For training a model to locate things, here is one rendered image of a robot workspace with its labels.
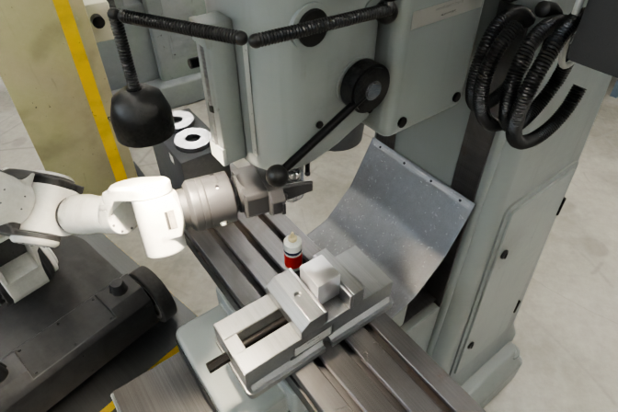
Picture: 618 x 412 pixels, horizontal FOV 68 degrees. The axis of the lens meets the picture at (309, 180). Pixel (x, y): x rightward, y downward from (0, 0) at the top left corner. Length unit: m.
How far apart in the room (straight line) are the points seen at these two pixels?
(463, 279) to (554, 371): 1.05
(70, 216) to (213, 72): 0.41
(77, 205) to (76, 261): 0.86
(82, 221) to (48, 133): 1.71
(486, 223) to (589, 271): 1.58
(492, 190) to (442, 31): 0.43
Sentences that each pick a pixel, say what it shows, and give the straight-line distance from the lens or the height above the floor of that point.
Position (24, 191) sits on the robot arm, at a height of 1.25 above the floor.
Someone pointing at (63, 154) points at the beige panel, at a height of 0.38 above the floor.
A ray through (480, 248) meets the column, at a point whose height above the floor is 0.95.
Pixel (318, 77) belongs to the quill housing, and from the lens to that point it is 0.60.
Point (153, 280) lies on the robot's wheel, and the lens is 1.55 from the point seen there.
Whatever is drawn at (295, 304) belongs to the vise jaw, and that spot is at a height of 1.04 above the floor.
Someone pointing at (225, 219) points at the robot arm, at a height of 1.23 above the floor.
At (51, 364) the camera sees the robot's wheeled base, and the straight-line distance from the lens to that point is 1.49.
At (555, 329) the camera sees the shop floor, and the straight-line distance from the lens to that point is 2.32.
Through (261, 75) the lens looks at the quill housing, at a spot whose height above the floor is 1.49.
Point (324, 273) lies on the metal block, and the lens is 0.86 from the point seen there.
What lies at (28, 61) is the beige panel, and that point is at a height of 0.88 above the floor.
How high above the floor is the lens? 1.75
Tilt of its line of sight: 40 degrees down
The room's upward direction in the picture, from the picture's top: straight up
